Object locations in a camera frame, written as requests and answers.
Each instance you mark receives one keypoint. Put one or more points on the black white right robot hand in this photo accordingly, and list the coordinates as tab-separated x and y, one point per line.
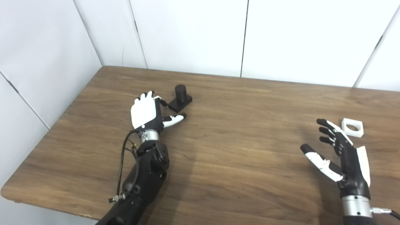
351	168

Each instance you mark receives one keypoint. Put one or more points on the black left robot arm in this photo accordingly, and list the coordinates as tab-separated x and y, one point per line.
147	181

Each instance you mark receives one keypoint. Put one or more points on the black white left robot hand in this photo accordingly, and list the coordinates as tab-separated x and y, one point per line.
143	111

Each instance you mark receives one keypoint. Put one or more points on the white square piece with hole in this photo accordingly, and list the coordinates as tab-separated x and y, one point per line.
359	132

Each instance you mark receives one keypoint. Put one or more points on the black peg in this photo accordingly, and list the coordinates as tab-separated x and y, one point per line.
180	98

